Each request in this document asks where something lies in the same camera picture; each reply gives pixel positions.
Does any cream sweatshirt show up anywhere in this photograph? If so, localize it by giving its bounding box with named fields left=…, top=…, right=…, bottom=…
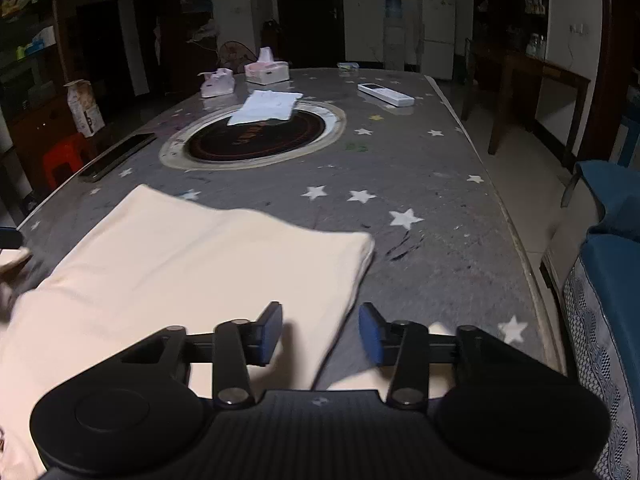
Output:
left=1, top=185, right=374, bottom=479

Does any grey star-patterned table mat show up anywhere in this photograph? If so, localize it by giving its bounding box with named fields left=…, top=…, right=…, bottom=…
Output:
left=23, top=68, right=564, bottom=368

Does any blue sofa cushion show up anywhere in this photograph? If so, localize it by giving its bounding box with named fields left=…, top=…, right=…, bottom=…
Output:
left=563, top=160, right=639, bottom=479

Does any round induction cooktop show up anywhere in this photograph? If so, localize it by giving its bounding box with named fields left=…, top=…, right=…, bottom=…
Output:
left=158, top=100, right=347, bottom=171

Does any black smartphone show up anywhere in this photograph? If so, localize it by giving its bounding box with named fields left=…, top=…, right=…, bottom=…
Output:
left=77, top=132, right=156, bottom=183

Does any white folded paper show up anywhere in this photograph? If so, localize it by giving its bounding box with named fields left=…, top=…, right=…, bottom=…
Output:
left=228, top=90, right=303, bottom=126

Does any white remote control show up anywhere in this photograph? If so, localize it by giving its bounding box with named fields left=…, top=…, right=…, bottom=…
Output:
left=358, top=84, right=414, bottom=107

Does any red plastic stool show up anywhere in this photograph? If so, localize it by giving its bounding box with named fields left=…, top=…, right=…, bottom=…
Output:
left=42, top=132, right=96, bottom=192

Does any pink wet wipes pack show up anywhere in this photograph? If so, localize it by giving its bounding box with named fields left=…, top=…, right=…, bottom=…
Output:
left=200, top=68, right=235, bottom=99

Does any dark wooden side table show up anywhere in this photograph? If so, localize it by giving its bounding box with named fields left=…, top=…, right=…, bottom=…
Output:
left=487, top=55, right=590, bottom=169

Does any paper snack bag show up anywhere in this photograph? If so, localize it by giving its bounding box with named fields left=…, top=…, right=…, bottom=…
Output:
left=65, top=79, right=105, bottom=138

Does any white tissue box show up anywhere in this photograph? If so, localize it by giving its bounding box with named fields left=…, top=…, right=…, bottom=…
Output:
left=244, top=47, right=290, bottom=86

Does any small blue-lidded container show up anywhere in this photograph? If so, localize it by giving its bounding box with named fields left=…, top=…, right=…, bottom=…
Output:
left=337, top=62, right=359, bottom=72

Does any water dispenser with blue bottle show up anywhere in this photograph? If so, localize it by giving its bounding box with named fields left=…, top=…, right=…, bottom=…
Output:
left=383, top=0, right=406, bottom=70

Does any white refrigerator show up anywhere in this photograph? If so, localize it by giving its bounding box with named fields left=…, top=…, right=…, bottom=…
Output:
left=419, top=0, right=457, bottom=80

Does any dark entrance door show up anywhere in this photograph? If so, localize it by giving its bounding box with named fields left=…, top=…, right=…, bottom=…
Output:
left=277, top=0, right=345, bottom=68

